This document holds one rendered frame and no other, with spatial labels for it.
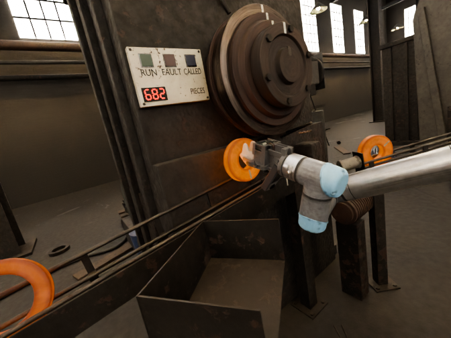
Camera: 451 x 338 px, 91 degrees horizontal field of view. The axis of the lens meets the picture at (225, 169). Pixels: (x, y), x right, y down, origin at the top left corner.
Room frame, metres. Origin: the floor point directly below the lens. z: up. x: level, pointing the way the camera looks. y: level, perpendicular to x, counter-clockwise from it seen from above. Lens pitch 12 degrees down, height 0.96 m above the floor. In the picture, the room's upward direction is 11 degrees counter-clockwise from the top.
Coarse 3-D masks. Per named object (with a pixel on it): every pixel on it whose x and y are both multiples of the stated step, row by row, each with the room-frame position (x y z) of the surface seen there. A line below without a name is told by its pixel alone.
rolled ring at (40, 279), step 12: (0, 264) 0.46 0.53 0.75; (12, 264) 0.46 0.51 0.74; (24, 264) 0.47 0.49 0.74; (36, 264) 0.48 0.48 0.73; (24, 276) 0.46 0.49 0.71; (36, 276) 0.47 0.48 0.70; (48, 276) 0.48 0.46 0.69; (36, 288) 0.46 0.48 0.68; (48, 288) 0.46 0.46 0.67; (36, 300) 0.45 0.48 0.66; (48, 300) 0.45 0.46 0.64; (36, 312) 0.44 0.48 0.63
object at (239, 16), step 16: (240, 16) 0.83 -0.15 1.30; (224, 32) 0.78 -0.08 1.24; (224, 48) 0.77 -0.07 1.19; (224, 64) 0.77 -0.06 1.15; (224, 80) 0.76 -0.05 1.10; (224, 96) 0.79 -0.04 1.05; (240, 112) 0.79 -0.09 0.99; (256, 128) 0.82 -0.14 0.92; (272, 128) 0.87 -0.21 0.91; (288, 128) 0.92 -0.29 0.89
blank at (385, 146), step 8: (368, 136) 1.00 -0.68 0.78; (376, 136) 0.98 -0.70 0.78; (384, 136) 0.98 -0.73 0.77; (360, 144) 1.00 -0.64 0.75; (368, 144) 0.98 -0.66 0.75; (376, 144) 0.98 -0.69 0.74; (384, 144) 0.98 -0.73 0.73; (392, 144) 0.98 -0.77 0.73; (360, 152) 0.98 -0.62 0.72; (368, 152) 0.98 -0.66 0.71; (384, 152) 0.98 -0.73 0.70; (392, 152) 0.98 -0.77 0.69; (368, 160) 0.98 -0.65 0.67
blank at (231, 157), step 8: (232, 144) 0.75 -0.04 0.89; (240, 144) 0.76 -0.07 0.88; (248, 144) 0.78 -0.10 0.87; (224, 152) 0.76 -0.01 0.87; (232, 152) 0.74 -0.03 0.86; (240, 152) 0.76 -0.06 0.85; (224, 160) 0.75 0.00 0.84; (232, 160) 0.74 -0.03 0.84; (232, 168) 0.73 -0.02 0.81; (240, 168) 0.75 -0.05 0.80; (248, 168) 0.77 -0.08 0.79; (232, 176) 0.74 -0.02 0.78; (240, 176) 0.74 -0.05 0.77; (248, 176) 0.76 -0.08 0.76
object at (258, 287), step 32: (224, 224) 0.53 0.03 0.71; (256, 224) 0.50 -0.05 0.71; (192, 256) 0.47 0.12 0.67; (224, 256) 0.54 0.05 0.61; (256, 256) 0.51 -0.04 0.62; (160, 288) 0.36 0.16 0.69; (192, 288) 0.45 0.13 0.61; (224, 288) 0.44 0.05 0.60; (256, 288) 0.42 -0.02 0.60; (160, 320) 0.30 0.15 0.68; (192, 320) 0.28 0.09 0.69; (224, 320) 0.26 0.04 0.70; (256, 320) 0.24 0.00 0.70
